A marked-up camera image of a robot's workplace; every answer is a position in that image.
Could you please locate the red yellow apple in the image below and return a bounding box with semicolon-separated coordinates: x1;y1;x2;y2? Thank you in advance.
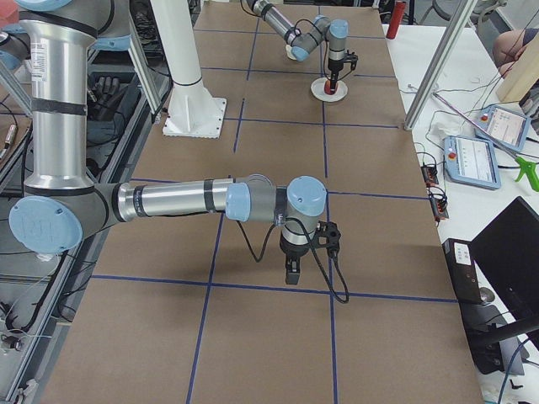
323;80;338;95

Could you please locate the white round plate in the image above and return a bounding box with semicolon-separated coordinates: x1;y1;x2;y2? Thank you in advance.
311;77;348;103

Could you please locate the white bowl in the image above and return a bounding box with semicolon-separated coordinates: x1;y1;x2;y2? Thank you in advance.
286;44;296;61

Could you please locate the red cylinder bottle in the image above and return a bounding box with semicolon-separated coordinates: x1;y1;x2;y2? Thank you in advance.
386;1;407;40

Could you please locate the brown paper table cover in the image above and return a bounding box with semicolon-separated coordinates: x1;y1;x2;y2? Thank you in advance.
42;3;483;403

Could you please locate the far orange circuit board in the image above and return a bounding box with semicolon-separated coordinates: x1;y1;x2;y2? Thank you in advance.
419;151;439;186

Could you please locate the orange circuit board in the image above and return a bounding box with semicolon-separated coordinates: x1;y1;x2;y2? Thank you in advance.
419;151;439;186
427;187;449;223

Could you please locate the near teach pendant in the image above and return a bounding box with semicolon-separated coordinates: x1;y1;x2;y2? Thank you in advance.
443;136;501;189

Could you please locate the teach pendant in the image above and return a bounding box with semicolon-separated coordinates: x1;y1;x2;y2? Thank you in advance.
478;104;531;152
443;136;501;189

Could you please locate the near orange circuit board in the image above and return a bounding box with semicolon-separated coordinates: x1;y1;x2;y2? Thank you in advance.
427;187;449;223

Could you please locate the black electronics box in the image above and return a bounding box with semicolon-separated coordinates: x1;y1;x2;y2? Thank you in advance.
442;238;494;306

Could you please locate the far teach pendant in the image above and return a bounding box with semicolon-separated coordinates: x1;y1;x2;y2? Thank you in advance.
478;104;531;152

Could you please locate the black laptop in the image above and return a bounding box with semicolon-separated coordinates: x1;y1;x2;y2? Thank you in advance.
470;197;538;319

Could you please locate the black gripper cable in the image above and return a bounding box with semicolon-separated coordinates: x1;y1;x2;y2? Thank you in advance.
235;219;350;305

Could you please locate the white camera pole base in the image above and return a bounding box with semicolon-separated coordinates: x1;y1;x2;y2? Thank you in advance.
151;0;227;139

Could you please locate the aluminium frame post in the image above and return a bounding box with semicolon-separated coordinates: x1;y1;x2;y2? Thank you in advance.
403;0;477;130

